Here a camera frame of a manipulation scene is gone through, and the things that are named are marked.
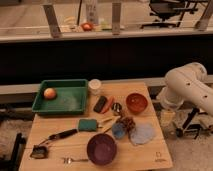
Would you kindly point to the black handled brush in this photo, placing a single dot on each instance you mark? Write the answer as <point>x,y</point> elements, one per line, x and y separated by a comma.
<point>40,151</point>

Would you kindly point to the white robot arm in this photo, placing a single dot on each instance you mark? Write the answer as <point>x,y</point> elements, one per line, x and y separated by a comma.
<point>185,83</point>

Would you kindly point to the white cylindrical cup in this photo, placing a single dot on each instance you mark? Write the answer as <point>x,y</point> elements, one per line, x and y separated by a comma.
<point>94,86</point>

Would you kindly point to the orange carrot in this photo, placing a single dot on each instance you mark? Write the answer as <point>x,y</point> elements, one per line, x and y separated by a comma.
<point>108,105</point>

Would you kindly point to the small metal round object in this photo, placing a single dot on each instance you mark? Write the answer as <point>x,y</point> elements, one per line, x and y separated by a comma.
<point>117,107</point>

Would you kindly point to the orange brown bowl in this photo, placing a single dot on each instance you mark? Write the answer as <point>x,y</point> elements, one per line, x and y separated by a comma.
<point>136,103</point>

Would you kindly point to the wooden spatula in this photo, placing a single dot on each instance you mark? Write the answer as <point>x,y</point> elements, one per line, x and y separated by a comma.
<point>106,123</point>

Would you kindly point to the green sponge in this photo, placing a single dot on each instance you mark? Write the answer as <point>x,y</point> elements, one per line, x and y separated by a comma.
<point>87,125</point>

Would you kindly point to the brown pine cone object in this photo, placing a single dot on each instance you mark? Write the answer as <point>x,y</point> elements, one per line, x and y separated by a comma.
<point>128,123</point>

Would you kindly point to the blue round object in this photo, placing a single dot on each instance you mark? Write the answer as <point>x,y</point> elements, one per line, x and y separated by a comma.
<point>118,130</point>

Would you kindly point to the green plastic tray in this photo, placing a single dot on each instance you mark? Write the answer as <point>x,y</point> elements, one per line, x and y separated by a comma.
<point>71,97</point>

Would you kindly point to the orange apple in tray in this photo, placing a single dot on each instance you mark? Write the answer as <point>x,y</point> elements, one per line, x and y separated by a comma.
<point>49,93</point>

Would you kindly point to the light blue cloth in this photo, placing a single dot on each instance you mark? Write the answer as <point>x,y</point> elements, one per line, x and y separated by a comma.
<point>142,134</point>

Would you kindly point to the purple bowl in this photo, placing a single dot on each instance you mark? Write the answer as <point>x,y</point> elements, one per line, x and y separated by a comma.
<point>101,149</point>

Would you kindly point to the red fruit on far shelf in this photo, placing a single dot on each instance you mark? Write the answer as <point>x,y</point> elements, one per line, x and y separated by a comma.
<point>87,26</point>

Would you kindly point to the silver fork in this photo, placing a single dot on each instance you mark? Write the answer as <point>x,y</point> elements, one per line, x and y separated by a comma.
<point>67,160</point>

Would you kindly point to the black stand right of table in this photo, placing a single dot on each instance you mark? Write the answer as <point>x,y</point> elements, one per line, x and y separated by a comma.
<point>180,131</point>

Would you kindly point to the black office chair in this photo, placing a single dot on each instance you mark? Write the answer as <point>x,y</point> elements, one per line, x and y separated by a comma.
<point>165,9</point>

